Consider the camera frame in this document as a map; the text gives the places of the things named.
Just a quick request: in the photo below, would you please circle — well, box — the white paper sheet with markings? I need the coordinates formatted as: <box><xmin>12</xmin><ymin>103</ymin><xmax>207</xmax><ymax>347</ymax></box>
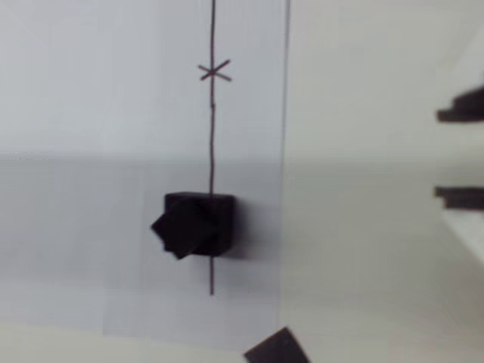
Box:
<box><xmin>0</xmin><ymin>0</ymin><xmax>293</xmax><ymax>349</ymax></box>

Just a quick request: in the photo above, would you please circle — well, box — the black cube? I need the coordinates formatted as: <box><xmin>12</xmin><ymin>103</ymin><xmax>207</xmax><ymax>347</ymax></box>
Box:
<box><xmin>150</xmin><ymin>191</ymin><xmax>237</xmax><ymax>262</ymax></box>

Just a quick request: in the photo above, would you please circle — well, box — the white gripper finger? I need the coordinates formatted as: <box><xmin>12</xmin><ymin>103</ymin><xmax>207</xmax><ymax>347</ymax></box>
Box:
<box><xmin>433</xmin><ymin>186</ymin><xmax>484</xmax><ymax>266</ymax></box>
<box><xmin>436</xmin><ymin>22</ymin><xmax>484</xmax><ymax>123</ymax></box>

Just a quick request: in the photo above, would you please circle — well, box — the black block at bottom edge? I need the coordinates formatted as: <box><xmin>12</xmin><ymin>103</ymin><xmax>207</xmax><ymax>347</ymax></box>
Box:
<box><xmin>242</xmin><ymin>326</ymin><xmax>312</xmax><ymax>363</ymax></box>

